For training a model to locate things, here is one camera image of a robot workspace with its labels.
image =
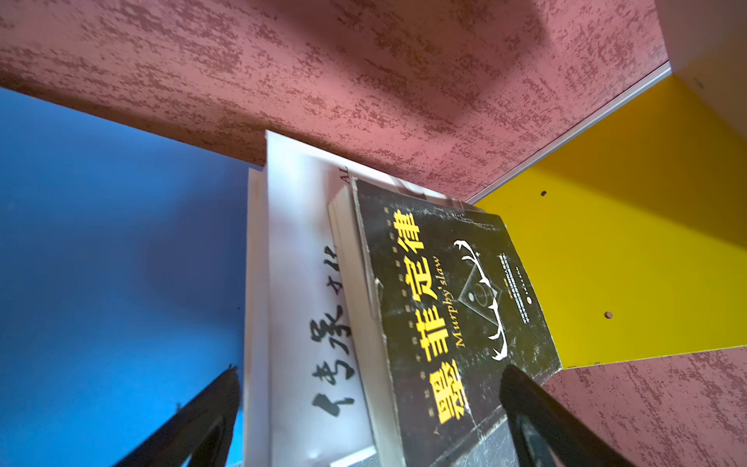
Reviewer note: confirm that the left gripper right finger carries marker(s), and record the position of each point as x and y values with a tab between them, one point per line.
544	432

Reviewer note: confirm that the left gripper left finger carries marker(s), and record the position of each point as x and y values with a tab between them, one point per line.
199	434

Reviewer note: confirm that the heritage culture photo book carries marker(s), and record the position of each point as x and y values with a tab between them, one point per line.
318	412

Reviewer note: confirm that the black book with gold letters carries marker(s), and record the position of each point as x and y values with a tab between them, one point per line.
439	304

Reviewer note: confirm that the yellow pink blue bookshelf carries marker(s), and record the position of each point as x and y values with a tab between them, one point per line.
127	133

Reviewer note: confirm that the right corner aluminium profile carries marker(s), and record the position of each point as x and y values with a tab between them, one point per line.
618	102

